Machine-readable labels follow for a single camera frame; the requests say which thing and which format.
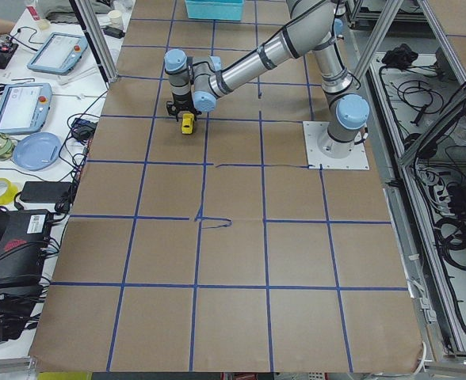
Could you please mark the white paper cup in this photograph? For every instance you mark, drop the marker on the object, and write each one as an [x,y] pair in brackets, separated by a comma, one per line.
[116,19]

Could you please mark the lower teach pendant tablet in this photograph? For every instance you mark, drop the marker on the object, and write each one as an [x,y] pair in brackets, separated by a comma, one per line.
[24,108]

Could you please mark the light blue plate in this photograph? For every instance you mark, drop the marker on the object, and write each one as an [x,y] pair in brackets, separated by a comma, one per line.
[37,151]

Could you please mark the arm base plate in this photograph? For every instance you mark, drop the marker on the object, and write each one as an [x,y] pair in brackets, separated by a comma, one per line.
[324,153]

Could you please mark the black power adapter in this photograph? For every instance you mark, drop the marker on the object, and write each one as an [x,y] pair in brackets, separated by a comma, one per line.
[44,191]

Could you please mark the black computer box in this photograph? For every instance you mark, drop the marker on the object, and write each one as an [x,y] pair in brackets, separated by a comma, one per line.
[24,236]

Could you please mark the upper teach pendant tablet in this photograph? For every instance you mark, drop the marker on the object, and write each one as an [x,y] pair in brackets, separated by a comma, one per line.
[59,54]

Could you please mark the yellow beetle toy car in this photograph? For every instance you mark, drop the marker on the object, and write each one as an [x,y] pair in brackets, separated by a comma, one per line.
[187,123]

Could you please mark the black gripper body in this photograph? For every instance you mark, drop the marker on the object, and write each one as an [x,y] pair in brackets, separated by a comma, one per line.
[182,106]

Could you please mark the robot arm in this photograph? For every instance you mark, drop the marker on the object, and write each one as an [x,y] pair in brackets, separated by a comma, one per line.
[328,19]
[198,82]

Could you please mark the teach pendant tablet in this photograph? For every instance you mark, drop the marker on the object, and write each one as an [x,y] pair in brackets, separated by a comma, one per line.
[59,54]
[24,108]

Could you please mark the teal plastic bin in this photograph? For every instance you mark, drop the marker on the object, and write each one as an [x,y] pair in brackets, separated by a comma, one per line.
[222,10]

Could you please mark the aluminium frame post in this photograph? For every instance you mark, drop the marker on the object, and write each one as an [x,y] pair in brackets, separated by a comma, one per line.
[91,28]

